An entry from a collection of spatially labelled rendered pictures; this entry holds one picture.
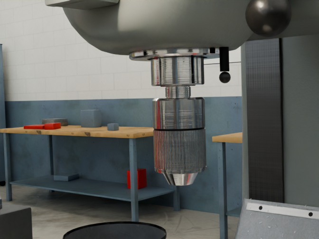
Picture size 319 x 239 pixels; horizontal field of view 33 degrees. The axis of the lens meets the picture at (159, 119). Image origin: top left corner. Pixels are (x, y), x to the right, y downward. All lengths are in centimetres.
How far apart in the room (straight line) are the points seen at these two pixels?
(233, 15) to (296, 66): 42
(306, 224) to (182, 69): 43
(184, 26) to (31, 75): 727
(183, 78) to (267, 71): 40
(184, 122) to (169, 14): 11
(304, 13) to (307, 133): 32
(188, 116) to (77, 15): 12
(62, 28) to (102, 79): 98
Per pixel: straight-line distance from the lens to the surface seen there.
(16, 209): 75
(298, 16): 55
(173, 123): 47
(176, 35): 41
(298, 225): 84
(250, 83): 87
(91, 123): 627
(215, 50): 46
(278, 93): 85
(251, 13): 36
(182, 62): 46
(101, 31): 43
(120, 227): 277
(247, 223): 88
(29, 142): 776
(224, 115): 548
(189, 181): 48
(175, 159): 47
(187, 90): 48
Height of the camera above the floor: 128
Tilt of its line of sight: 3 degrees down
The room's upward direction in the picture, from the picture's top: 2 degrees counter-clockwise
